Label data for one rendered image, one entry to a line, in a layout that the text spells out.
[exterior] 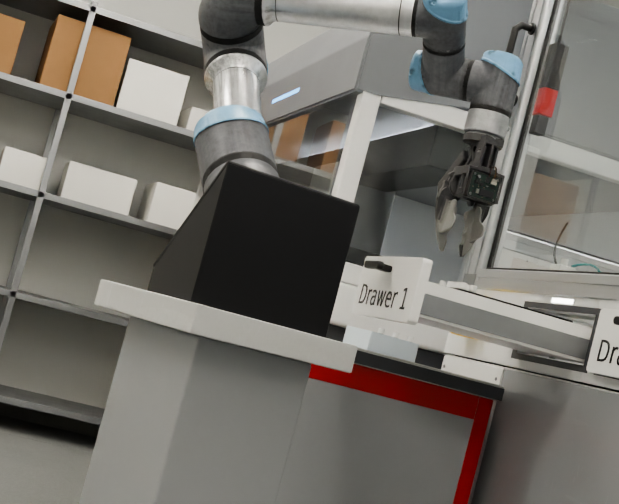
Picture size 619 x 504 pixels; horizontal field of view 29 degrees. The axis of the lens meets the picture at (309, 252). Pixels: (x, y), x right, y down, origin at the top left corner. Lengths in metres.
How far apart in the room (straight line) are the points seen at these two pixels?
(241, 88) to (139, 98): 3.67
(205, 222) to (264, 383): 0.24
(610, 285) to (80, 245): 4.36
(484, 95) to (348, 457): 0.70
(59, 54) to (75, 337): 1.43
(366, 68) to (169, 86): 2.94
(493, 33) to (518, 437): 1.20
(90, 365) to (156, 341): 4.53
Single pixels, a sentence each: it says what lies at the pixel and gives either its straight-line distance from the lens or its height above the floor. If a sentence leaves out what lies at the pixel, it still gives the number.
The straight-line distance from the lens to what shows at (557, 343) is 2.11.
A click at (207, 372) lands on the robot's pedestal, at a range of 1.65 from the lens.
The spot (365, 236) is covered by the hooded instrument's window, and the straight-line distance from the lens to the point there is 2.97.
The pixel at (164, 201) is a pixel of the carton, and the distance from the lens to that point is 5.85.
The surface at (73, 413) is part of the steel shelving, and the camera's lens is 5.74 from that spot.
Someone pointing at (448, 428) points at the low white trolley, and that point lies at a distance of 2.31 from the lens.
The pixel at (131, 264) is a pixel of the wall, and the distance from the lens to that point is 6.24.
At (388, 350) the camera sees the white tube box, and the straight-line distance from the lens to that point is 2.40.
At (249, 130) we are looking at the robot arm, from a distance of 1.85.
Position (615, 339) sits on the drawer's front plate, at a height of 0.88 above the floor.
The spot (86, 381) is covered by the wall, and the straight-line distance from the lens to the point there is 6.25.
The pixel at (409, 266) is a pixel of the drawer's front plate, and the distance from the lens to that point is 2.04.
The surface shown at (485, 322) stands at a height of 0.85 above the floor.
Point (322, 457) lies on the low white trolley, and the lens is 2.23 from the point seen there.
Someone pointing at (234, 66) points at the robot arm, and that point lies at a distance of 2.21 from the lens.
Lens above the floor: 0.75
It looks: 4 degrees up
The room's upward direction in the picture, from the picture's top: 15 degrees clockwise
